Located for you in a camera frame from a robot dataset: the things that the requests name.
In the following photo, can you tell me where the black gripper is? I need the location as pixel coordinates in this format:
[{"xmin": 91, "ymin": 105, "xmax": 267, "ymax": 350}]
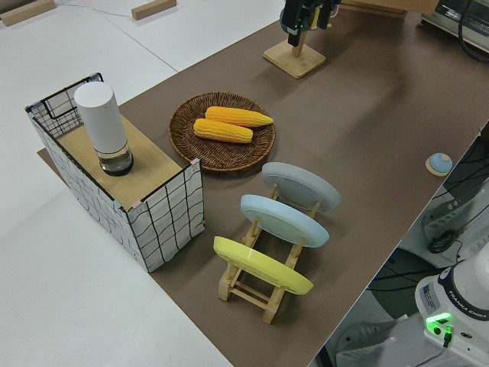
[{"xmin": 285, "ymin": 0, "xmax": 333, "ymax": 46}]

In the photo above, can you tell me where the dark blue mug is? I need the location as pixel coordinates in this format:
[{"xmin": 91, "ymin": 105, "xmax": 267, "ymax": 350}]
[{"xmin": 280, "ymin": 3, "xmax": 320, "ymax": 34}]

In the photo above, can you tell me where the wooden mug tree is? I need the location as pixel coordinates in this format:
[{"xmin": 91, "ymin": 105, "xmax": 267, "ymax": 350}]
[{"xmin": 262, "ymin": 32, "xmax": 327, "ymax": 80}]

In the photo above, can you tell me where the wooden cabinet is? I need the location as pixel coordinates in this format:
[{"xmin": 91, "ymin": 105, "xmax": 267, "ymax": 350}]
[{"xmin": 338, "ymin": 0, "xmax": 440, "ymax": 17}]

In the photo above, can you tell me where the brown table mat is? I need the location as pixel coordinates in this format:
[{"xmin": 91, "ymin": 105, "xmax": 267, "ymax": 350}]
[{"xmin": 36, "ymin": 7, "xmax": 489, "ymax": 367}]

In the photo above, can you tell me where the yellow corn cob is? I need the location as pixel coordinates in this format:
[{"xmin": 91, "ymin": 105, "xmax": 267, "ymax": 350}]
[
  {"xmin": 193, "ymin": 118, "xmax": 254, "ymax": 145},
  {"xmin": 205, "ymin": 106, "xmax": 275, "ymax": 128}
]

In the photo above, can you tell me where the cream toaster oven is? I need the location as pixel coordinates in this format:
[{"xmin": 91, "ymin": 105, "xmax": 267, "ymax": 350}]
[{"xmin": 419, "ymin": 0, "xmax": 489, "ymax": 39}]

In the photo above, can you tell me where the round wicker basket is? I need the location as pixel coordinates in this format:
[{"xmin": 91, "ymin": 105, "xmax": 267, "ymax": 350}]
[{"xmin": 168, "ymin": 91, "xmax": 277, "ymax": 173}]

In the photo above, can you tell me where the grey plate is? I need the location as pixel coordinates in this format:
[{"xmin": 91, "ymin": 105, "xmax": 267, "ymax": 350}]
[{"xmin": 261, "ymin": 161, "xmax": 342, "ymax": 213}]

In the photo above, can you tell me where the wooden block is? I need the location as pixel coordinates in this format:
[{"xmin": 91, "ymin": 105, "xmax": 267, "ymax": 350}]
[
  {"xmin": 0, "ymin": 0, "xmax": 57, "ymax": 27},
  {"xmin": 131, "ymin": 0, "xmax": 178, "ymax": 21}
]

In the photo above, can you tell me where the light blue plate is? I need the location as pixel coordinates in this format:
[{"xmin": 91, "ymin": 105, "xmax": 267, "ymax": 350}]
[{"xmin": 240, "ymin": 193, "xmax": 330, "ymax": 249}]

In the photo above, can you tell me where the white cylinder device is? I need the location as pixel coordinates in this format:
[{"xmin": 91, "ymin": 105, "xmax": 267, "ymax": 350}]
[{"xmin": 73, "ymin": 82, "xmax": 134, "ymax": 177}]

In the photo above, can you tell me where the yellow plate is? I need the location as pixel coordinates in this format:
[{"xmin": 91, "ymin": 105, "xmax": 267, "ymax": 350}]
[{"xmin": 212, "ymin": 235, "xmax": 314, "ymax": 295}]

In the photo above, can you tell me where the wooden plate rack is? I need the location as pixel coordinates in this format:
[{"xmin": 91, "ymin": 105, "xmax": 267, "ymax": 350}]
[{"xmin": 218, "ymin": 182, "xmax": 322, "ymax": 325}]

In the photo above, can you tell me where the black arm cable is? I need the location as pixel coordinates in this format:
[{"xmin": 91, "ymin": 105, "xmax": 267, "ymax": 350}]
[{"xmin": 457, "ymin": 0, "xmax": 489, "ymax": 65}]

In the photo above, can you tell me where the black cable bundle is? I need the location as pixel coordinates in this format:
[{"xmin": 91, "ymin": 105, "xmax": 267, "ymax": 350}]
[{"xmin": 426, "ymin": 230, "xmax": 456, "ymax": 254}]

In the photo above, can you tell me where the black wire basket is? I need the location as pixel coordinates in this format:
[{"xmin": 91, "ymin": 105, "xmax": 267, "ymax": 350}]
[{"xmin": 40, "ymin": 71, "xmax": 105, "ymax": 135}]

